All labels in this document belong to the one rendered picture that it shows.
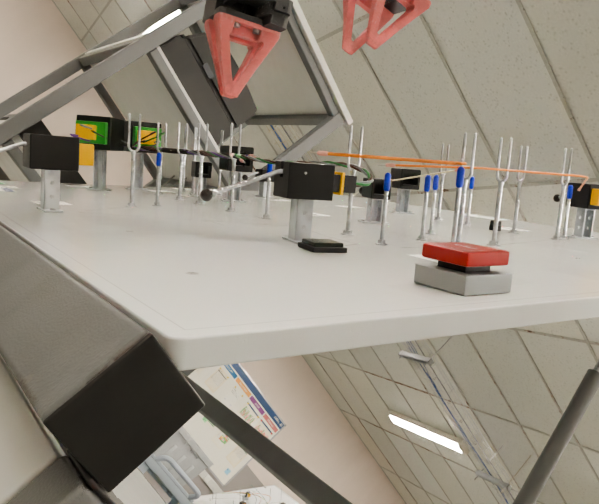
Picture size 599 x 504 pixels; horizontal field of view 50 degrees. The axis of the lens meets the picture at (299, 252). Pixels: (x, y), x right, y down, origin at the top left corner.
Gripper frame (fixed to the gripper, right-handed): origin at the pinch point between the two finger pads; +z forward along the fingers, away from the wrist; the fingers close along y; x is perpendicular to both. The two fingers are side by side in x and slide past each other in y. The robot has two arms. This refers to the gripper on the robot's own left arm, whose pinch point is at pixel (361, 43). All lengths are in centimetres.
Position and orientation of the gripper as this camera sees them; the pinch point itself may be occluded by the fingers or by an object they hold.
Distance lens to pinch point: 77.5
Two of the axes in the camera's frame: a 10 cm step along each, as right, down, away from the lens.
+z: -4.5, 8.9, -0.5
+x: -7.9, -4.3, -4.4
